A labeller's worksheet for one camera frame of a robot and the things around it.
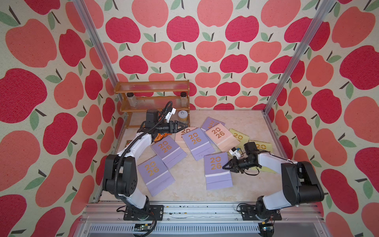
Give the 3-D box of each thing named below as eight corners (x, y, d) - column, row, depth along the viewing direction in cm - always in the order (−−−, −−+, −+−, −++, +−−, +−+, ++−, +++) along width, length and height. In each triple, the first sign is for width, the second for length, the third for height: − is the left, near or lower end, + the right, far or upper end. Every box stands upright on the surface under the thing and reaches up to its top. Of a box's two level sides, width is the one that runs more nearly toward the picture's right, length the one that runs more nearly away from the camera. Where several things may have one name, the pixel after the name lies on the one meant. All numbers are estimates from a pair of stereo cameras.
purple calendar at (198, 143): (197, 161, 95) (197, 159, 93) (182, 136, 107) (181, 134, 105) (214, 152, 99) (215, 150, 97) (198, 129, 111) (198, 127, 109)
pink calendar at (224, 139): (223, 153, 98) (224, 151, 96) (204, 132, 109) (205, 131, 107) (238, 142, 103) (239, 141, 102) (219, 124, 114) (220, 122, 112)
